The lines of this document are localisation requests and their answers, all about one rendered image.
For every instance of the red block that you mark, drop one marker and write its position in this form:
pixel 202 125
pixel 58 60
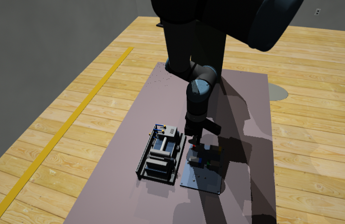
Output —
pixel 201 148

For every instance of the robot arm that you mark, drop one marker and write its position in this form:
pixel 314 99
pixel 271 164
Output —
pixel 257 23

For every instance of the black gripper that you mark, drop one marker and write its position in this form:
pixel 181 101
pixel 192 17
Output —
pixel 193 129

